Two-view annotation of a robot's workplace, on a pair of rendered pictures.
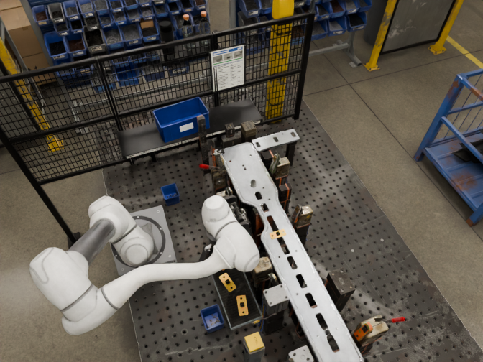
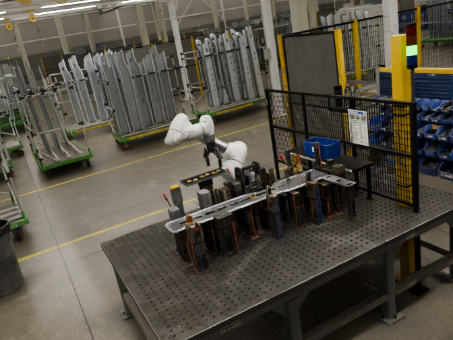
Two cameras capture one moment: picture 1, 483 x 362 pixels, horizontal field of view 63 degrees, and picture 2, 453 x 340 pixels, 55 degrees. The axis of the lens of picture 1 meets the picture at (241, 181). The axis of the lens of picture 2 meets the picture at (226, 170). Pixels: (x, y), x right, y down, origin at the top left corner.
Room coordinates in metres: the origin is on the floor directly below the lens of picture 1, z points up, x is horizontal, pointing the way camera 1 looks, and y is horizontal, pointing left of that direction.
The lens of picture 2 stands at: (0.62, -3.27, 2.28)
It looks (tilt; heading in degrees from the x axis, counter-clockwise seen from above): 18 degrees down; 86
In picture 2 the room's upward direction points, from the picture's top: 10 degrees counter-clockwise
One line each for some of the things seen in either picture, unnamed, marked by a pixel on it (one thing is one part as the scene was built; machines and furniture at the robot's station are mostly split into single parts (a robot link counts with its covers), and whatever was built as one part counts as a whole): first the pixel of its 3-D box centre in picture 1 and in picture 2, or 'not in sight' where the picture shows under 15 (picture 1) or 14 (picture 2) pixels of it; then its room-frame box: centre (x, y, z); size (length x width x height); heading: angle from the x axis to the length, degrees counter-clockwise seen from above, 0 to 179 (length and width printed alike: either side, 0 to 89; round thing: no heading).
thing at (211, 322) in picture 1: (212, 319); not in sight; (0.67, 0.15, 0.74); 0.11 x 0.10 x 0.09; 21
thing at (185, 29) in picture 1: (187, 32); (348, 95); (2.03, 0.30, 1.53); 0.06 x 0.06 x 0.20
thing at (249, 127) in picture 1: (248, 145); (340, 185); (1.76, -0.04, 0.88); 0.08 x 0.08 x 0.36; 21
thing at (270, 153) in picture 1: (268, 168); (325, 200); (1.60, -0.17, 0.84); 0.11 x 0.10 x 0.28; 111
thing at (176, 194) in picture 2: (252, 357); (180, 214); (0.45, -0.05, 0.92); 0.08 x 0.08 x 0.44; 21
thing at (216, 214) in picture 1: (218, 216); (205, 125); (0.78, 0.09, 1.55); 0.13 x 0.11 x 0.16; 35
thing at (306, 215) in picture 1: (300, 227); (274, 215); (1.14, -0.33, 0.87); 0.12 x 0.09 x 0.35; 111
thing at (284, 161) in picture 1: (279, 179); (313, 202); (1.48, -0.23, 0.87); 0.12 x 0.09 x 0.35; 111
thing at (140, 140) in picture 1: (190, 126); (326, 157); (1.79, 0.32, 1.02); 0.90 x 0.22 x 0.03; 111
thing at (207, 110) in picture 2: not in sight; (227, 80); (1.90, 7.94, 0.88); 1.91 x 1.01 x 1.76; 23
